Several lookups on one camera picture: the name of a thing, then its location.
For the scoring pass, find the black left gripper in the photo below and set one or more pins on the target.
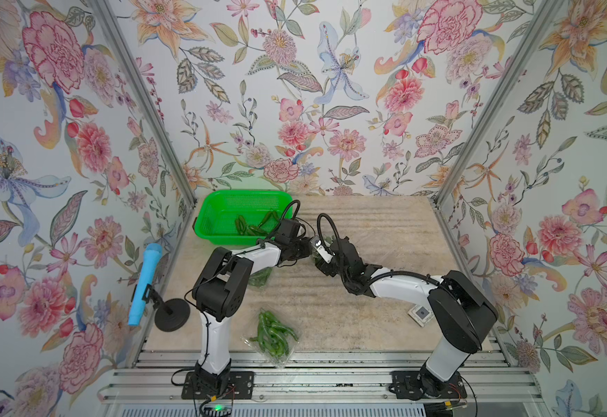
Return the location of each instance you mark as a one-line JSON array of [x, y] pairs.
[[307, 248]]

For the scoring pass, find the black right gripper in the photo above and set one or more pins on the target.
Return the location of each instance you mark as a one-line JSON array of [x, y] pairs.
[[327, 268]]

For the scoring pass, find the clear clamshell container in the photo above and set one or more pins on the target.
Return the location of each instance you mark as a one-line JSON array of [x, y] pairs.
[[320, 247], [272, 337], [260, 279]]

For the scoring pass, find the green peppers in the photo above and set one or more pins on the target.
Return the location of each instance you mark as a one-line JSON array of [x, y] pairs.
[[267, 223]]

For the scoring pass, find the clear clamshell container front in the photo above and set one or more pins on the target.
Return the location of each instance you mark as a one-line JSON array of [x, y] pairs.
[[272, 337]]

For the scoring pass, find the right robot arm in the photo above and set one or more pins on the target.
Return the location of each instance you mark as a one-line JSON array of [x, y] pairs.
[[463, 313]]

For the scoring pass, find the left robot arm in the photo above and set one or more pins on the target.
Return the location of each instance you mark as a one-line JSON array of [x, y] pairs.
[[220, 290]]

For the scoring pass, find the green plastic basket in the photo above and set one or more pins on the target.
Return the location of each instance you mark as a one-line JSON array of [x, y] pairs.
[[215, 222]]

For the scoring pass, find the small card box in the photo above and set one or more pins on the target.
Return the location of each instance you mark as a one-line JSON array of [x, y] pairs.
[[421, 315]]

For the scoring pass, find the black microphone stand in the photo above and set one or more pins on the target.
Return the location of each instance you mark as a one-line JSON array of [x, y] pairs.
[[170, 315]]

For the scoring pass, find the blue microphone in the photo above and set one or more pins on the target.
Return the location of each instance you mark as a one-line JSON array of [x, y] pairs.
[[152, 256]]

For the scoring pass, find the aluminium corner profile left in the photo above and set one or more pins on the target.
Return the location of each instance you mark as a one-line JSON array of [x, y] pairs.
[[110, 26]]

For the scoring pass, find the aluminium corner profile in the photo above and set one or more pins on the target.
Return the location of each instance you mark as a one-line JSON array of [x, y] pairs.
[[507, 83], [110, 26]]

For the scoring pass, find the aluminium corner profile right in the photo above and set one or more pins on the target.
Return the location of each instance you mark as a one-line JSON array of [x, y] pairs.
[[507, 83]]

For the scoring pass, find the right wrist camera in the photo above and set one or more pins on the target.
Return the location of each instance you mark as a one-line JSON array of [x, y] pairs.
[[316, 258]]

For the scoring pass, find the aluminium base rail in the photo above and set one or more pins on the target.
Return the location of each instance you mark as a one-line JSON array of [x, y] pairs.
[[323, 376]]

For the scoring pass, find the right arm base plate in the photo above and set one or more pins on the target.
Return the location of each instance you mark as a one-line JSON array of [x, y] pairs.
[[416, 385]]

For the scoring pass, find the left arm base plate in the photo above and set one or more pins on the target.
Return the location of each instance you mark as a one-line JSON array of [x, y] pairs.
[[232, 385]]

